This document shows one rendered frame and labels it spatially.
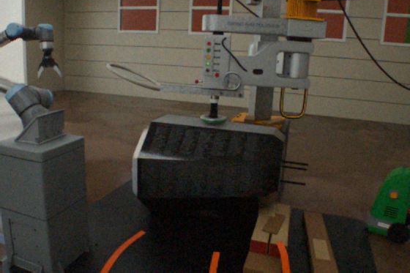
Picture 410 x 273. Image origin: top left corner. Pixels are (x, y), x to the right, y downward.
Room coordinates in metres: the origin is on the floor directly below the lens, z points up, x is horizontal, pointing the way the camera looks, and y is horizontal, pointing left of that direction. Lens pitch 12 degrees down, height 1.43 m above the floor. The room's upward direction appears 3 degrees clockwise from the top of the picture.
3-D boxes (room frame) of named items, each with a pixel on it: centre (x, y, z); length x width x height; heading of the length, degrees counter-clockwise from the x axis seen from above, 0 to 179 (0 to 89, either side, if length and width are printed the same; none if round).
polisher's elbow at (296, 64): (2.62, -0.73, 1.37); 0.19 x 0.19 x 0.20
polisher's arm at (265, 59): (2.61, -0.46, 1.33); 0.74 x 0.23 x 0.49; 91
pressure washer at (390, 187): (2.42, -1.65, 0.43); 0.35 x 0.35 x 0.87; 56
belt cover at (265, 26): (2.62, -0.42, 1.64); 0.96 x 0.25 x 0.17; 91
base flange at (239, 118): (3.25, -0.56, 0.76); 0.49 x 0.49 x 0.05; 71
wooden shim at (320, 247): (1.98, -0.88, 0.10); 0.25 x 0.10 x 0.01; 168
